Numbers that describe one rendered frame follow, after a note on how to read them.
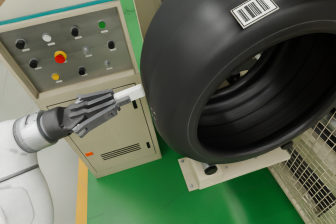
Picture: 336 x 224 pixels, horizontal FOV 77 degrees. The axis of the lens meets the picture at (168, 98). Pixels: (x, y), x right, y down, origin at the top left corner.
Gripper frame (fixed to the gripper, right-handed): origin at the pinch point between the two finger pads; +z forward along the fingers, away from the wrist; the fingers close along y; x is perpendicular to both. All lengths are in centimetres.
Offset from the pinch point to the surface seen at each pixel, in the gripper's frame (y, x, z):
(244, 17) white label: -10.0, -14.9, 24.0
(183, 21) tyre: -1.5, -13.5, 16.3
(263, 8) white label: -10.3, -15.3, 27.1
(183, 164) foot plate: 41, 123, 2
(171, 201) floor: 18, 122, -15
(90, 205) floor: 34, 114, -72
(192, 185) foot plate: 23, 123, 3
